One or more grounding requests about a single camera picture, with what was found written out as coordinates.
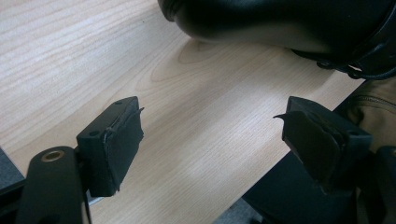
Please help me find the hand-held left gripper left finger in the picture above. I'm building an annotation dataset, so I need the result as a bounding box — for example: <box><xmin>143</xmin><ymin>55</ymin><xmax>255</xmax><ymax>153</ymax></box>
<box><xmin>76</xmin><ymin>95</ymin><xmax>146</xmax><ymax>198</ymax></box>

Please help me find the black leather shoe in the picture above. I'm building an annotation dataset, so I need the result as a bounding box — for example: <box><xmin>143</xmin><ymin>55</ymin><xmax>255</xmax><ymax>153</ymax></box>
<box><xmin>157</xmin><ymin>0</ymin><xmax>396</xmax><ymax>81</ymax></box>

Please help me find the tan jacket with zipper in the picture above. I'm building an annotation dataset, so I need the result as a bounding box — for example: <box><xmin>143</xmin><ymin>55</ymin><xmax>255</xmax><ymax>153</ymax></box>
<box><xmin>343</xmin><ymin>77</ymin><xmax>396</xmax><ymax>154</ymax></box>

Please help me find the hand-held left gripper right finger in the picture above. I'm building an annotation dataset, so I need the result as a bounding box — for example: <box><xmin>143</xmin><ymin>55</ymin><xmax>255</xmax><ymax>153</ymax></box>
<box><xmin>273</xmin><ymin>95</ymin><xmax>375</xmax><ymax>194</ymax></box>

